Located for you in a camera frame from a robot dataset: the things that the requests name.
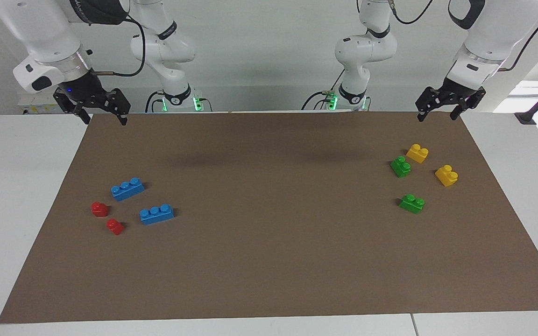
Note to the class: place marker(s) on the red one-stud brick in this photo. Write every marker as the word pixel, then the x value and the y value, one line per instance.
pixel 100 209
pixel 115 227

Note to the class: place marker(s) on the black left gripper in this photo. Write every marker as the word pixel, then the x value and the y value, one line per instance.
pixel 458 89

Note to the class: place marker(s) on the blue three-stud brick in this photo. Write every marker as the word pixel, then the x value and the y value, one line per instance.
pixel 127 190
pixel 157 215

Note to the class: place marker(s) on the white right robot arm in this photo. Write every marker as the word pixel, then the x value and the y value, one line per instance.
pixel 45 28

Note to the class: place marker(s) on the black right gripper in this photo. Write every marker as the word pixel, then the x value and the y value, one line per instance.
pixel 84 88

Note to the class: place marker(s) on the yellow two-stud brick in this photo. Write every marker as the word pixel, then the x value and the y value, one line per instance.
pixel 446 176
pixel 417 154

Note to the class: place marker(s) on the green two-stud brick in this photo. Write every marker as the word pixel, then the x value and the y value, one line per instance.
pixel 411 204
pixel 400 167

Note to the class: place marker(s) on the white socket box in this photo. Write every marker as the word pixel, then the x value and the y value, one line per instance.
pixel 40 101

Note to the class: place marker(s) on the brown paper mat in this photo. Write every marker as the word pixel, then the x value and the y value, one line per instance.
pixel 269 256

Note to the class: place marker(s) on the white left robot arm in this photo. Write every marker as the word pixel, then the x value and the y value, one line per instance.
pixel 488 28

